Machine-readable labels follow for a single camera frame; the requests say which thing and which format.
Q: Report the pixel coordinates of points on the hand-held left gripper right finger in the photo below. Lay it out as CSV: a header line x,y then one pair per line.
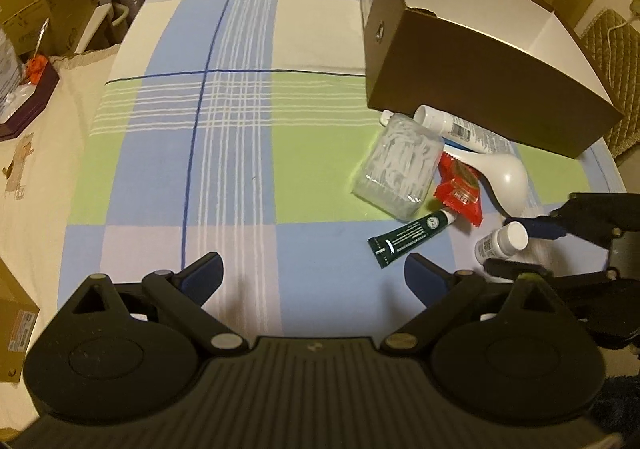
x,y
425,281

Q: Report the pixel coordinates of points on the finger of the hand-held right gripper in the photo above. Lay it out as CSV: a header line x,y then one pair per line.
x,y
535,227
510,267

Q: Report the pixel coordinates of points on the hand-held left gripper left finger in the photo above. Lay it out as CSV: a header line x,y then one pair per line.
x,y
205,276

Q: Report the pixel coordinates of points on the white pill bottle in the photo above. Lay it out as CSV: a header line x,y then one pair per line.
x,y
500,241

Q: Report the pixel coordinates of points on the dark green tube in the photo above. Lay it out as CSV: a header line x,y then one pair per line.
x,y
405,239

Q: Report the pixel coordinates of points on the white plastic spoon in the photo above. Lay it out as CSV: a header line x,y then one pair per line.
x,y
505,179

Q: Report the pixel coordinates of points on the red snack packet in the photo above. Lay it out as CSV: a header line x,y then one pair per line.
x,y
457,189

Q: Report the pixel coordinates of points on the white and blue tube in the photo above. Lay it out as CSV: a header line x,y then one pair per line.
x,y
465,131

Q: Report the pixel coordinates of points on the clear floss pick box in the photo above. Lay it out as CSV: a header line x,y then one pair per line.
x,y
395,164

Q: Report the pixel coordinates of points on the brown cardboard box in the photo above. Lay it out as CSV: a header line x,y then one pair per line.
x,y
475,79

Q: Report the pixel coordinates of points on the small white round cap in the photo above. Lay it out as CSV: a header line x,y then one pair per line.
x,y
386,117

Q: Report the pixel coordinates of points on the dark tray with items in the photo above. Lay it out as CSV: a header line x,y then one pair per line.
x,y
35,99

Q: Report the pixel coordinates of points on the dark shaggy rug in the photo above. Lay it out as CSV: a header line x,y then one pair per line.
x,y
620,404

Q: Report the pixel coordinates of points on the plaid tablecloth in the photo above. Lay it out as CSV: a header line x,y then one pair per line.
x,y
250,154

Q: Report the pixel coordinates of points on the quilted chair cushion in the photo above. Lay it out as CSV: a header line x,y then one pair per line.
x,y
617,79

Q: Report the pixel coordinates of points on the labelled cardboard box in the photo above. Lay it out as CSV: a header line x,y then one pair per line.
x,y
15,324

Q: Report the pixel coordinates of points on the cream printed cloth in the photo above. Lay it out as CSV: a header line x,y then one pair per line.
x,y
50,154

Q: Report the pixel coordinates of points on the small orange object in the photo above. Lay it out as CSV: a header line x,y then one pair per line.
x,y
37,69

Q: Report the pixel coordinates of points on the white stool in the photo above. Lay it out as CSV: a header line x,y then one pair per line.
x,y
100,29

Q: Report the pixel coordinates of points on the white plastic bag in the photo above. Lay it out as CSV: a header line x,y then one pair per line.
x,y
9,69

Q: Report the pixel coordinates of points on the small cardboard box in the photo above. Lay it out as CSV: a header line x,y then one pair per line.
x,y
20,14

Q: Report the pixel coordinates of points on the wall socket with plug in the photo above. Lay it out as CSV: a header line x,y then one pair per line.
x,y
635,5

